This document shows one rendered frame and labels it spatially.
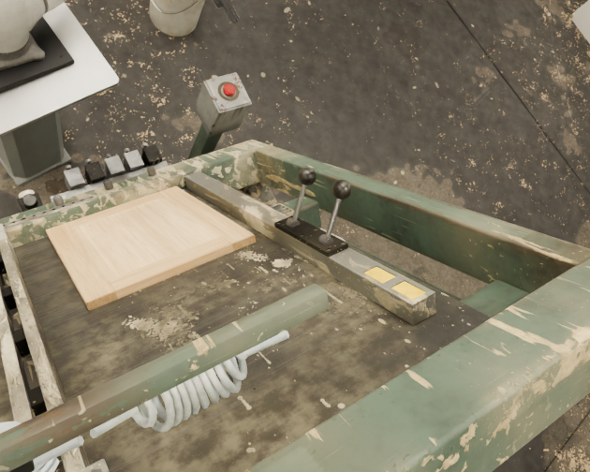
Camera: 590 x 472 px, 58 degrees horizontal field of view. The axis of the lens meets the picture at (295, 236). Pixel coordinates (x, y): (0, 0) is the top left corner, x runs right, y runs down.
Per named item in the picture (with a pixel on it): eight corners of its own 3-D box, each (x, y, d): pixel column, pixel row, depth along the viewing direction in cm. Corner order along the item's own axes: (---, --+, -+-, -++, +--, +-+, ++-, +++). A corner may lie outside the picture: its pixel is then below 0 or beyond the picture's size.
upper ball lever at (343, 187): (326, 244, 105) (346, 180, 103) (337, 251, 102) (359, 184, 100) (311, 242, 103) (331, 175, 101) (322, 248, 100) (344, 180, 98)
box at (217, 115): (224, 99, 186) (237, 70, 170) (239, 129, 185) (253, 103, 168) (193, 108, 181) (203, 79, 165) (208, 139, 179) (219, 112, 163)
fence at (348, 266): (202, 183, 160) (199, 170, 158) (436, 313, 85) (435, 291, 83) (186, 188, 158) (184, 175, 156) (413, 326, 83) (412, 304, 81)
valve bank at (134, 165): (157, 155, 191) (166, 124, 169) (174, 190, 189) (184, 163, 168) (10, 200, 169) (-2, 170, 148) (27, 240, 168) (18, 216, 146)
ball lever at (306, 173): (293, 228, 115) (312, 168, 112) (303, 232, 112) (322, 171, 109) (279, 225, 112) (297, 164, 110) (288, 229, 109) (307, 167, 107)
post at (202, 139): (185, 186, 251) (220, 109, 184) (191, 198, 251) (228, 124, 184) (174, 191, 249) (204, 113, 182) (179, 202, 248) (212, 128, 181)
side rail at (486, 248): (275, 176, 173) (270, 144, 169) (616, 317, 86) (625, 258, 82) (259, 182, 171) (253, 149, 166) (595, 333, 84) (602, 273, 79)
